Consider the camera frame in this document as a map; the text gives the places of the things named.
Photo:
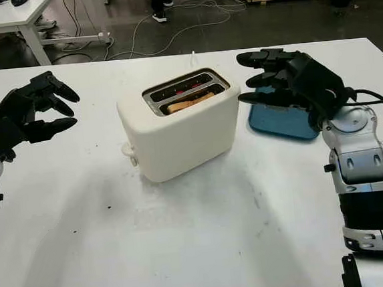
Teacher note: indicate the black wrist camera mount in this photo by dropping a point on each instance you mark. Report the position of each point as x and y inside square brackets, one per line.
[324, 88]
[6, 137]

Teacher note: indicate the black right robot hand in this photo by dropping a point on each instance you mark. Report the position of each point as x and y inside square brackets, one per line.
[300, 60]

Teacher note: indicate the black computer mouse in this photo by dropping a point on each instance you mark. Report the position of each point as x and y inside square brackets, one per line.
[19, 0]

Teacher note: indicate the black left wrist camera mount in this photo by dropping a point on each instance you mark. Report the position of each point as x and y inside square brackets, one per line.
[6, 137]

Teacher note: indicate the blue plastic tray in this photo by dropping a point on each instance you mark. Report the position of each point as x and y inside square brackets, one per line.
[277, 124]

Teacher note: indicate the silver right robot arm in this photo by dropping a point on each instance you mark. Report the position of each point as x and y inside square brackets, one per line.
[361, 162]

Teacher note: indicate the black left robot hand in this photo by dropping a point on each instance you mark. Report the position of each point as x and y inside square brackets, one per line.
[13, 105]

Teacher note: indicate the slice of toast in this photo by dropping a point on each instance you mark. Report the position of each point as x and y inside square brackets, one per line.
[188, 103]

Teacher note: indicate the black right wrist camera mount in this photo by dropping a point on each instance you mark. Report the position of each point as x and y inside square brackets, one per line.
[324, 88]

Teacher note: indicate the white two-slot toaster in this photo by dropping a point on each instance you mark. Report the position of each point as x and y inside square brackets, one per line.
[178, 144]

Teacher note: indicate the white sneaker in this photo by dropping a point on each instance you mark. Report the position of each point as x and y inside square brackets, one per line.
[47, 23]

